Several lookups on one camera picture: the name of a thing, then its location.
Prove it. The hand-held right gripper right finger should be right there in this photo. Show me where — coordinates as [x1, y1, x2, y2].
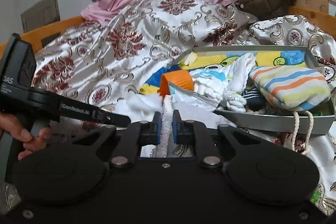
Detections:
[173, 109, 254, 169]

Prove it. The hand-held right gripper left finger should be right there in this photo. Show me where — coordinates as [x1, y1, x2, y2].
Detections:
[72, 111, 161, 168]

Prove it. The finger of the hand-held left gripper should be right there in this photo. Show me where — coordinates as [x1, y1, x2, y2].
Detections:
[26, 88, 131, 128]

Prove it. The white fluffy cloth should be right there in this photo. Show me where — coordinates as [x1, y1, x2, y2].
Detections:
[114, 95, 184, 159]

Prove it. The grey tray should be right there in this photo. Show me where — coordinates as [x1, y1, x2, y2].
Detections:
[171, 45, 336, 135]

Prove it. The striped towel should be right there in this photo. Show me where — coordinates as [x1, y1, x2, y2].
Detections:
[248, 65, 331, 111]

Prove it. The person's left hand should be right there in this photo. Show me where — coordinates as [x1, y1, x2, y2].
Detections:
[0, 111, 52, 161]

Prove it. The orange cloth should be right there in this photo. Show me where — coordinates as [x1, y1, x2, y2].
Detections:
[160, 70, 195, 98]

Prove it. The white printed cloth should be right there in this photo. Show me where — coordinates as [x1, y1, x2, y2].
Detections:
[189, 68, 232, 107]

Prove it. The white grey sock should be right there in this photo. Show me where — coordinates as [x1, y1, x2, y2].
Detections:
[223, 91, 248, 112]

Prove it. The floral satin blanket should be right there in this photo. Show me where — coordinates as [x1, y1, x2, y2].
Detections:
[0, 0, 336, 216]

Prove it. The navy striped sock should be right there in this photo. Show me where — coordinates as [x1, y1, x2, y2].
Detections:
[241, 88, 266, 112]

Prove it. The white knitted sock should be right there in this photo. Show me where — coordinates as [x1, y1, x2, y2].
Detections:
[226, 52, 257, 94]

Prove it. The colourful cartoon towel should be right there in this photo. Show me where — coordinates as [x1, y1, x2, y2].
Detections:
[139, 52, 307, 95]

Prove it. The wooden bed frame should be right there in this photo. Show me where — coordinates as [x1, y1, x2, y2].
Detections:
[0, 0, 336, 55]

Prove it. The beige drawstring bag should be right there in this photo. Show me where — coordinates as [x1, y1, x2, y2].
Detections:
[265, 106, 315, 157]

